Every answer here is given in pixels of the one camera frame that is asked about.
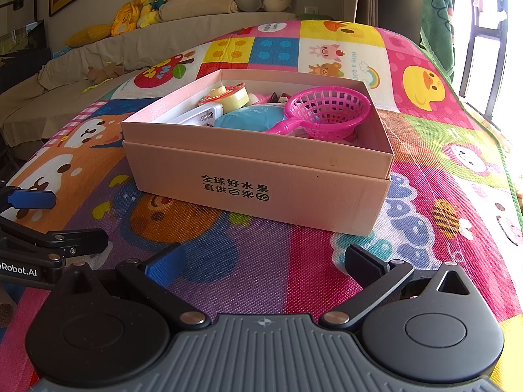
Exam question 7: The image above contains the orange yellow plush bag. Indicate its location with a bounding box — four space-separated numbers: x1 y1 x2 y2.
110 2 140 37

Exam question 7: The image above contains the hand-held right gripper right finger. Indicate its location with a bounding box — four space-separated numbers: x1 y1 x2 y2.
320 245 472 329

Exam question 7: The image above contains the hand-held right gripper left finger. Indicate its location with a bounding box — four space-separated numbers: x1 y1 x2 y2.
61 243 211 330

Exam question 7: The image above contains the brown plush toy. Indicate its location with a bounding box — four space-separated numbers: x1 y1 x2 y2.
86 63 124 86

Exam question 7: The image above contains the red translucent lid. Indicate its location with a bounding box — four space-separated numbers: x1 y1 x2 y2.
198 87 227 107

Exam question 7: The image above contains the pink plastic toy basket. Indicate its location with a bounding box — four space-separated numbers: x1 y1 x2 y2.
263 87 373 142

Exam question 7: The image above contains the dark tv cabinet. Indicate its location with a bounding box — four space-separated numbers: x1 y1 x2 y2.
0 0 52 95

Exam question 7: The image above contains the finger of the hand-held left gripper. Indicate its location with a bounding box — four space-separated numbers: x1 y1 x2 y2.
0 214 109 259
0 186 57 213

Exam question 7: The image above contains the small yellow jar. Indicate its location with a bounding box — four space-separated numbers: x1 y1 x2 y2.
216 84 250 109

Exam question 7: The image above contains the pink cardboard box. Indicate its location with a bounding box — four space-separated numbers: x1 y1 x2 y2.
121 69 396 237

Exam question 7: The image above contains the beige covered sofa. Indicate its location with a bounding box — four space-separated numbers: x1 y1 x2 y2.
0 10 299 160

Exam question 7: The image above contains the blue white cotton pad packet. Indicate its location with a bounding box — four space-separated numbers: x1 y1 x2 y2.
213 104 289 131

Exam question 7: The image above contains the yellow cushion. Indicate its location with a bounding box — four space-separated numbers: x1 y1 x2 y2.
65 24 113 47

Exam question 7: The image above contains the green dinosaur towel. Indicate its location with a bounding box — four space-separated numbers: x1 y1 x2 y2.
420 0 457 86

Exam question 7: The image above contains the colourful cartoon play mat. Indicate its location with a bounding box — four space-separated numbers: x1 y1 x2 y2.
0 20 523 392

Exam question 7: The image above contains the yellow plush toy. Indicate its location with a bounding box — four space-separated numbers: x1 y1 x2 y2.
135 0 159 28

